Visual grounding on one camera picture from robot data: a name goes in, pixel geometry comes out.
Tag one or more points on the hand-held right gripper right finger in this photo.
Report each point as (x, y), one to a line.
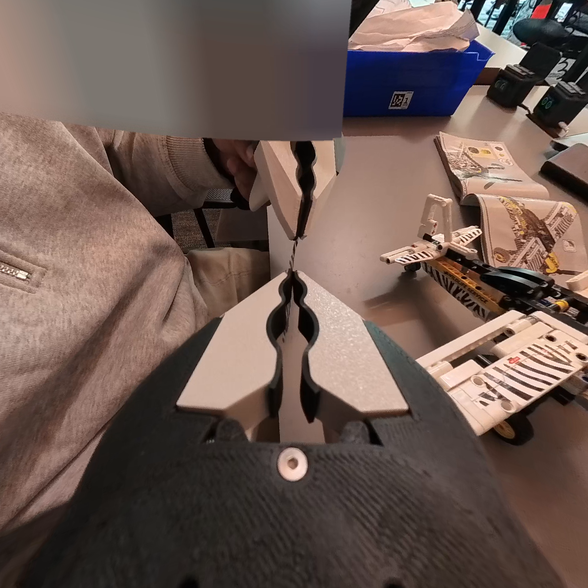
(358, 364)

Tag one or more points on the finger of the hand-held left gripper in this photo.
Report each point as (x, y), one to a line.
(278, 185)
(325, 170)

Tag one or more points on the black battery charger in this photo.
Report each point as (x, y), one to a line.
(562, 104)
(514, 83)

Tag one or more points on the blue plastic bin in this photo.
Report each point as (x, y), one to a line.
(435, 78)

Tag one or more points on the instruction booklet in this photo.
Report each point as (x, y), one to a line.
(486, 165)

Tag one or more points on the crumpled white paper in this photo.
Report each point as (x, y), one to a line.
(404, 27)

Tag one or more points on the black chair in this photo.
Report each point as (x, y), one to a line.
(204, 228)

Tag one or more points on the person's left forearm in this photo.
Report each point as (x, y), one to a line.
(174, 162)

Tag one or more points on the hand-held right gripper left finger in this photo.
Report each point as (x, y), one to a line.
(228, 364)

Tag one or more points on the lego airplane model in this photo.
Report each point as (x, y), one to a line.
(504, 382)

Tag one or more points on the dark flat box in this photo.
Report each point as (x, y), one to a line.
(568, 170)

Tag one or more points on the person's left hand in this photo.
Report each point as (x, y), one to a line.
(238, 162)

